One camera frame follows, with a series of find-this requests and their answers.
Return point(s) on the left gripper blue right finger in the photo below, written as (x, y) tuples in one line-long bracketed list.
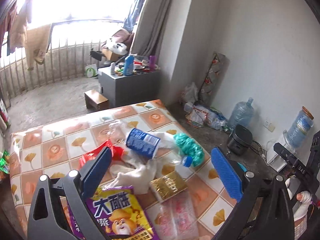
[(262, 209)]

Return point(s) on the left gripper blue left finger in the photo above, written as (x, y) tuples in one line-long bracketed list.
[(47, 219)]

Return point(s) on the purple yellow snack bag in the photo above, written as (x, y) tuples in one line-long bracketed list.
[(119, 213)]

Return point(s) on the white cloth glove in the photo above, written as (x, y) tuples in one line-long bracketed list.
[(138, 176)]

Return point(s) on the clear plastic wrapper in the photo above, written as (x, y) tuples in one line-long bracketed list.
[(175, 218)]

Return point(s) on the green plastic bag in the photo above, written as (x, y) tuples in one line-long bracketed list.
[(189, 147)]

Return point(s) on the gold snack wrapper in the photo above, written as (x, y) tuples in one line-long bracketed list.
[(167, 186)]

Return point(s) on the clear Pepsi plastic bottle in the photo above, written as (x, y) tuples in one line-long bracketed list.
[(147, 144)]

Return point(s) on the white gloved right hand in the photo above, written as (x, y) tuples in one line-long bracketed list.
[(304, 199)]

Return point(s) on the white water dispenser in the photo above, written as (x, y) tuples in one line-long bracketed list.
[(273, 159)]

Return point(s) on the water jug on dispenser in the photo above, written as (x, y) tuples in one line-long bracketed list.
[(299, 129)]

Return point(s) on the black rice cooker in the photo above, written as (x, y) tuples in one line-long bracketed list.
[(239, 140)]

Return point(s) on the large blue water jug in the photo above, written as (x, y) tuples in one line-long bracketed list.
[(242, 114)]

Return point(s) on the small wooden stool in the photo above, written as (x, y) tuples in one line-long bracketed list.
[(95, 100)]

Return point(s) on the grey cabinet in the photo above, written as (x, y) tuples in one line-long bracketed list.
[(127, 90)]

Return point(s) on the folded patterned board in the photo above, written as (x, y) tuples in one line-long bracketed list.
[(212, 79)]

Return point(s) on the white plastic bag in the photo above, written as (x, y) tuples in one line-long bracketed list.
[(190, 93)]

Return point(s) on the green white paper bag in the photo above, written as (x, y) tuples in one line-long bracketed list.
[(91, 70)]

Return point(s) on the metal balcony railing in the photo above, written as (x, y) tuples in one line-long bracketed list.
[(67, 56)]

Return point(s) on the blue detergent bottle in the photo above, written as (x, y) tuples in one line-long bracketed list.
[(128, 65)]

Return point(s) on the beige hanging garment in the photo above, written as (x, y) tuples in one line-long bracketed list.
[(37, 44)]

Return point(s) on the purple cup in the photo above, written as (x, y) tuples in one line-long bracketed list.
[(152, 64)]

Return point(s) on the pink hanging jacket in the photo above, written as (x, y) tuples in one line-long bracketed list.
[(18, 34)]

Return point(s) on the grey curtain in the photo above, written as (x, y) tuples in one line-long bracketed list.
[(150, 28)]

